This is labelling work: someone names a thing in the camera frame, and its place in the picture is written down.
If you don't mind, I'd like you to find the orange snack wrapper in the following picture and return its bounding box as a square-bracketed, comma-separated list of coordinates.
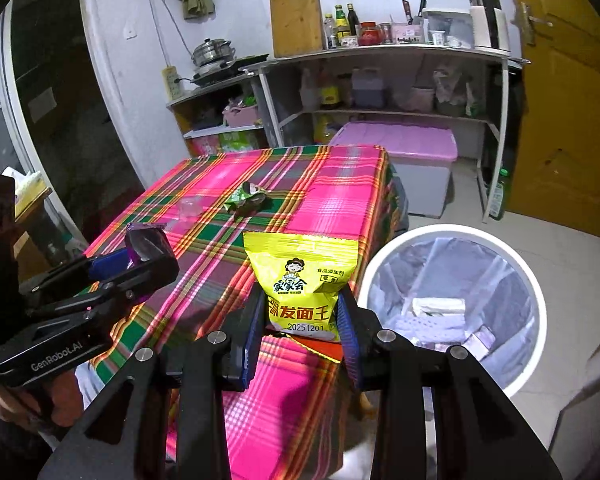
[285, 335, 343, 363]

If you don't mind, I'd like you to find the green foil wrapper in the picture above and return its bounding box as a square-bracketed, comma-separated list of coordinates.
[224, 181, 273, 213]

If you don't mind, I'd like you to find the white electric kettle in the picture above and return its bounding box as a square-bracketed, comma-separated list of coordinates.
[467, 0, 512, 53]

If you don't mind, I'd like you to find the long metal shelf rack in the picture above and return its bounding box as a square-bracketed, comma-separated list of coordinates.
[252, 42, 531, 223]

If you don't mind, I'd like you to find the steel steamer pot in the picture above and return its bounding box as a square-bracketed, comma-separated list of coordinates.
[191, 37, 237, 68]

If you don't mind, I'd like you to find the cooking oil bottle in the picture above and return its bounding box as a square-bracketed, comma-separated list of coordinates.
[320, 77, 343, 110]

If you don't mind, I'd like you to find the yellowed power strip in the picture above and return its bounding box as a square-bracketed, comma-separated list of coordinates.
[161, 65, 183, 102]

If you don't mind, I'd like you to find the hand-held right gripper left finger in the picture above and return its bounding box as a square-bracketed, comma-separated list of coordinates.
[37, 285, 266, 480]

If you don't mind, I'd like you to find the white plastic jug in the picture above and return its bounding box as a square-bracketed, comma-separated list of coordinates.
[300, 67, 321, 108]

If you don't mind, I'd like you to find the white shelf cabinet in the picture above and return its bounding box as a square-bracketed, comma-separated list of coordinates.
[167, 72, 271, 158]

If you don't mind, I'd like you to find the white foam fruit net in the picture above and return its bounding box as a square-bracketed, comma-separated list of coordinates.
[397, 312, 466, 348]

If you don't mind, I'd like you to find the grey storage container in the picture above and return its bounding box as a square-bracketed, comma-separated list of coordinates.
[350, 67, 386, 108]

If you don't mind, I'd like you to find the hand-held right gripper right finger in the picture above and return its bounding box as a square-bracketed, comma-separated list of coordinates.
[336, 285, 563, 480]

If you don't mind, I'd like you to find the pink lid storage box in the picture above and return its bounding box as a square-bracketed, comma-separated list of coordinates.
[328, 121, 458, 219]

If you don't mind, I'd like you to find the pink plastic basket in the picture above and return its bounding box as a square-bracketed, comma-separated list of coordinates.
[222, 105, 260, 128]

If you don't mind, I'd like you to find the red jar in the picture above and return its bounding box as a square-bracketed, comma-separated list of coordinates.
[358, 21, 385, 46]

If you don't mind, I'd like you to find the white round waste bin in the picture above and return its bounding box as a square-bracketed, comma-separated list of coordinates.
[357, 223, 548, 396]

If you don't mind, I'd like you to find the pink carton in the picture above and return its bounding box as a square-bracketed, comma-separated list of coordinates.
[187, 132, 221, 157]

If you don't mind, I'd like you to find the grey plastic basin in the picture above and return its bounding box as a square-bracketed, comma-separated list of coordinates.
[422, 7, 473, 48]

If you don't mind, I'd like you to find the green carton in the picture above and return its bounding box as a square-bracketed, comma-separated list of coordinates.
[219, 130, 261, 152]

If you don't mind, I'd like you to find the green bottle yellow label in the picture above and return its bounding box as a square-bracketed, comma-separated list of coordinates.
[334, 4, 351, 47]

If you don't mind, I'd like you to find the purple white small box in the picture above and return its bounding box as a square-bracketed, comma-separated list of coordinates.
[462, 324, 497, 361]

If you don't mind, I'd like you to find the green glass bottle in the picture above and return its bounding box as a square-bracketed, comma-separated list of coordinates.
[486, 167, 510, 221]

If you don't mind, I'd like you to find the pink plaid tablecloth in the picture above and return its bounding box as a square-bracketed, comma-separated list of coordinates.
[82, 144, 396, 480]

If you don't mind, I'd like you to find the wooden cutting board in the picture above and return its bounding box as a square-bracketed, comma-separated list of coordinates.
[270, 0, 327, 58]

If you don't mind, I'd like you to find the black induction cooker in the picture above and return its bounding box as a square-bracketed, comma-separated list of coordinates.
[190, 54, 270, 86]

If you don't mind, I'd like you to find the metal door handle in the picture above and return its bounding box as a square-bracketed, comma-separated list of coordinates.
[517, 2, 553, 46]

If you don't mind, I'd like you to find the person's left hand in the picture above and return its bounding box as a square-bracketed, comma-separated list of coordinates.
[0, 372, 83, 431]

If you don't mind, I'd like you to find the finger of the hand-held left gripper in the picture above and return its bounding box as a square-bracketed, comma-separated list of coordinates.
[30, 255, 180, 331]
[22, 247, 137, 306]

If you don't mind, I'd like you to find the pink knife holder box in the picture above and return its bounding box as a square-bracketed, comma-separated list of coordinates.
[391, 22, 426, 45]

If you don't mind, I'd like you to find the yellow snack packet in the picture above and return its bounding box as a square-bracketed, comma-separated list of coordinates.
[242, 231, 360, 343]

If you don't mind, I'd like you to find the yellow wooden door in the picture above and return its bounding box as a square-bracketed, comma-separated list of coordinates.
[502, 0, 600, 238]

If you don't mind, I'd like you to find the crumpled plastic bag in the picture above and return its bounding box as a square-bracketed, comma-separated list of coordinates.
[432, 67, 468, 116]

